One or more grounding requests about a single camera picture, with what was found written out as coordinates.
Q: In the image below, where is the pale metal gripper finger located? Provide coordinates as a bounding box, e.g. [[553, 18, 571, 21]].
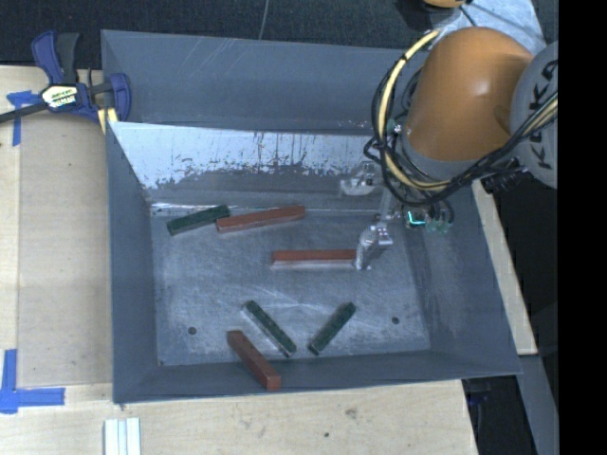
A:
[[340, 161, 383, 197], [355, 224, 395, 272]]

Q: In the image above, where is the red-brown flat block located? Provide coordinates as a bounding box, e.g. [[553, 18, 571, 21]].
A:
[[226, 329, 283, 392], [270, 248, 359, 271], [215, 204, 307, 235]]

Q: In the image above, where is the dark green flat block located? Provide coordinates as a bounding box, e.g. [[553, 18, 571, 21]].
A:
[[166, 204, 232, 237], [242, 300, 299, 359], [307, 300, 359, 356]]

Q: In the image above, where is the grey metal bin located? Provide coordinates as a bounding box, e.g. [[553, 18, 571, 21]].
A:
[[99, 28, 525, 405]]

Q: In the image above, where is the pale wood board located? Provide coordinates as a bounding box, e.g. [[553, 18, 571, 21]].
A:
[[16, 67, 115, 389]]

